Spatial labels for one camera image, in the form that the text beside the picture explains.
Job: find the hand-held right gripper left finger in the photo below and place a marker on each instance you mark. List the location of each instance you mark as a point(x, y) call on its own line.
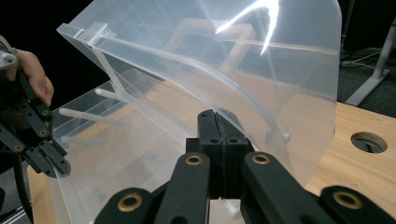
point(208, 130)

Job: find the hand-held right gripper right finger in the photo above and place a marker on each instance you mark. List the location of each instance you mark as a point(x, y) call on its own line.
point(235, 137)

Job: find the clear plastic storage box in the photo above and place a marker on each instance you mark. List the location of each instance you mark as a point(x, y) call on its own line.
point(193, 71)

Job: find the aluminium floor rail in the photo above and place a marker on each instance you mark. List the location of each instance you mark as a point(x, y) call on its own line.
point(11, 217)

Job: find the grey metal desk frame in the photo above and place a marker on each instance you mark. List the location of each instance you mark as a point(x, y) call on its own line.
point(378, 74)

